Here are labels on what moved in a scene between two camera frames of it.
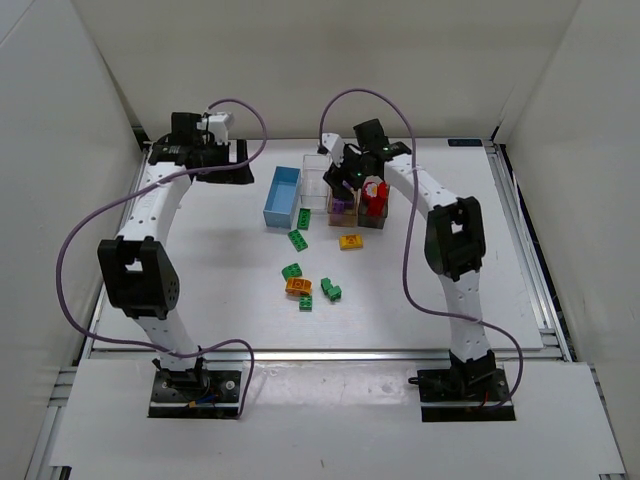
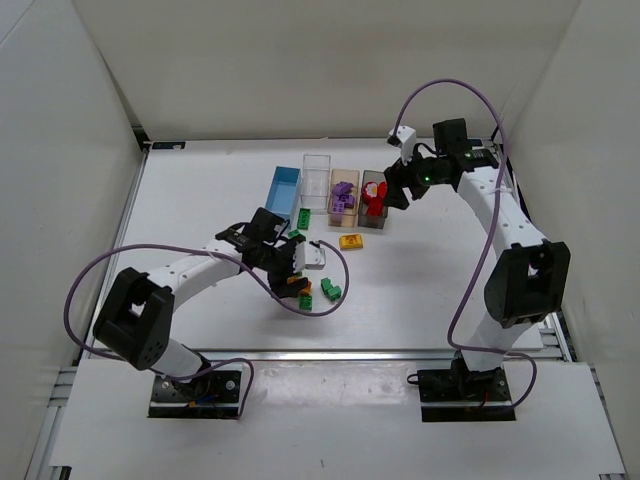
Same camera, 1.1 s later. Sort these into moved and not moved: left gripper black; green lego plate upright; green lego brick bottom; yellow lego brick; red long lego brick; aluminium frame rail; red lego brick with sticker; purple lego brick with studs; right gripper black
Moved: purple lego brick with studs; right gripper black; left gripper black
Not moved: green lego plate upright; red lego brick with sticker; green lego brick bottom; yellow lego brick; aluminium frame rail; red long lego brick
